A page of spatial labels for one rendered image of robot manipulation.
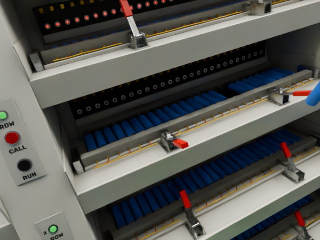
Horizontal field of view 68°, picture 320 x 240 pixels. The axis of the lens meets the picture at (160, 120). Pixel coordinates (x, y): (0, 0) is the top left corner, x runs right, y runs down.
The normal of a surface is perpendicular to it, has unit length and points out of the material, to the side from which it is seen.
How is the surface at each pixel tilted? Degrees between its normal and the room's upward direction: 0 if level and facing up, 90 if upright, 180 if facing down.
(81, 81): 108
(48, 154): 90
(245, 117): 18
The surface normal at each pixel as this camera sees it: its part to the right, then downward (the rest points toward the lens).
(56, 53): 0.40, 0.38
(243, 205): -0.18, -0.86
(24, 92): 0.32, 0.10
